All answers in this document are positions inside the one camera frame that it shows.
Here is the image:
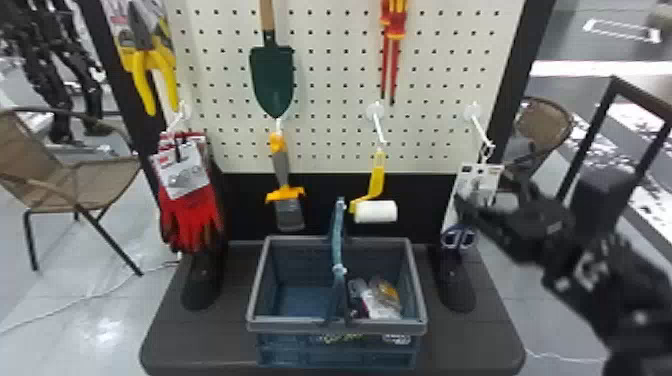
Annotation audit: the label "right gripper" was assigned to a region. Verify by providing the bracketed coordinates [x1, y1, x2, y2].
[453, 194, 578, 265]

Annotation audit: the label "blue scissors on white card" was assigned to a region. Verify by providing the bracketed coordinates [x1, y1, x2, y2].
[440, 162, 506, 251]

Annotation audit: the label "yellow paint roller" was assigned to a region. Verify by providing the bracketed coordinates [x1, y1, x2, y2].
[348, 148, 399, 226]

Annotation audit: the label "brown mesh chair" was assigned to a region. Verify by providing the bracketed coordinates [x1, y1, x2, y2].
[502, 96, 577, 181]

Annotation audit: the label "clear tool packet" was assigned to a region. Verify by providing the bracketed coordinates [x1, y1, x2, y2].
[347, 276, 404, 321]

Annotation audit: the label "white pegboard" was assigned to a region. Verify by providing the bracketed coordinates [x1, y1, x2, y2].
[78, 0, 558, 315]

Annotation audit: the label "blue basket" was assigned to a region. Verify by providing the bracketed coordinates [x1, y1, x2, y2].
[244, 196, 430, 372]

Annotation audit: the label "red screwdriver set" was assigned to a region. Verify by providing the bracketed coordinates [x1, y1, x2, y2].
[378, 0, 410, 107]

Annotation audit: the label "green trowel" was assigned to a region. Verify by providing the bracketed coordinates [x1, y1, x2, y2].
[248, 0, 296, 120]

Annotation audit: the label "red gloves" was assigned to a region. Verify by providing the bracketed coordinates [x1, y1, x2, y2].
[149, 130, 225, 254]

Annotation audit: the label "yellow pliers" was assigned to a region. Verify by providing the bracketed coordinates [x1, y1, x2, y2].
[112, 0, 180, 118]

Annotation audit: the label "beige chair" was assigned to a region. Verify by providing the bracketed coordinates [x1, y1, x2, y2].
[0, 106, 145, 278]

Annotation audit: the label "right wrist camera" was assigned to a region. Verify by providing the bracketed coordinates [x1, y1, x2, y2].
[568, 166, 640, 240]

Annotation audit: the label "yellow handled scraper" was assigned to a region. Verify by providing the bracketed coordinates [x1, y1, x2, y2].
[264, 130, 307, 234]

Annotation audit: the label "white cable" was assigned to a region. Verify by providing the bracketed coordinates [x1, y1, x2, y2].
[0, 259, 181, 337]

